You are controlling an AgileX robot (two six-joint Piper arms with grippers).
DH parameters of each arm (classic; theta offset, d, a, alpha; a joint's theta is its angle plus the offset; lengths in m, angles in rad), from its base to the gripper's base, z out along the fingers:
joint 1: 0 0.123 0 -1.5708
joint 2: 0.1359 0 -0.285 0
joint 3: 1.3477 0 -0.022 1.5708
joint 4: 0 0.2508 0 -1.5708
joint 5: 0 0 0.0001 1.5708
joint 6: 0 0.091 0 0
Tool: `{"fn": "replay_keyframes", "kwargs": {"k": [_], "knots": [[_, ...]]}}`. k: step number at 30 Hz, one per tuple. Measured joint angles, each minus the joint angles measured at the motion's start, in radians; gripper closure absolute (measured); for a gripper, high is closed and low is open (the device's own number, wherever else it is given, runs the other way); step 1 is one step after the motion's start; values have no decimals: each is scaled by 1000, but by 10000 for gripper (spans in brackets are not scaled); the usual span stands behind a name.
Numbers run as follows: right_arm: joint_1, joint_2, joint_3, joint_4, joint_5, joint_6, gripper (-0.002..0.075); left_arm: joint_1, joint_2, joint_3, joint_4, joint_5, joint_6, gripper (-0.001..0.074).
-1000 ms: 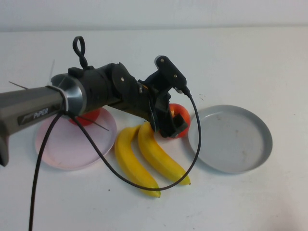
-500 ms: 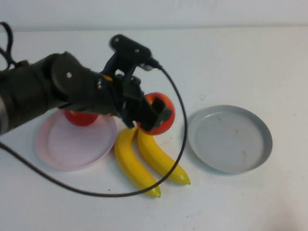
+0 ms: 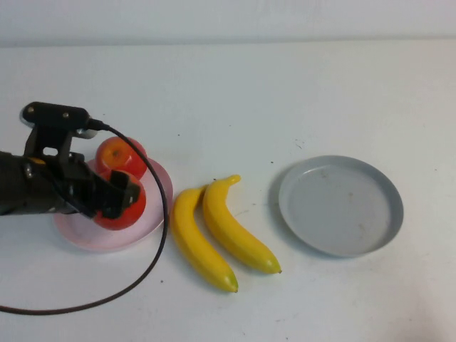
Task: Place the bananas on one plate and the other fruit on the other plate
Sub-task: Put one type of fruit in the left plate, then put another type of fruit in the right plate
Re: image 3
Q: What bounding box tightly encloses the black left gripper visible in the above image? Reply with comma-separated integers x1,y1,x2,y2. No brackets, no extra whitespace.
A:
21,152,143,220

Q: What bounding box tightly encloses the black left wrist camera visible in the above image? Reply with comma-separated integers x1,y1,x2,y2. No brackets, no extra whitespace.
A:
19,101,99,140

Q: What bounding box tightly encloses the grey round plate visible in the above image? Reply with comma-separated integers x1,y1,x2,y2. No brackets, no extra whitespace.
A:
278,155,405,259

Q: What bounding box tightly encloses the red apple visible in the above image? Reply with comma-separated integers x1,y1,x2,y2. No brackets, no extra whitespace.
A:
95,137,149,181
93,170,147,232

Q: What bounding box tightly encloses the pink round plate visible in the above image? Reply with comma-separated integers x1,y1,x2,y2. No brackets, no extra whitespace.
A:
53,156,175,254

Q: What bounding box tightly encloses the yellow banana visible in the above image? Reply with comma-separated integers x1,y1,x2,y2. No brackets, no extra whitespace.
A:
170,185,239,294
202,174,283,275

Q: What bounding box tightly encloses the black left camera cable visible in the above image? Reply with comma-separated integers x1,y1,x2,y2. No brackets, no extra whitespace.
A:
0,119,169,316

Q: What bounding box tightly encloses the black left camera bracket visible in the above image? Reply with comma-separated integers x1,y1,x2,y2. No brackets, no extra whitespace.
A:
23,123,74,168

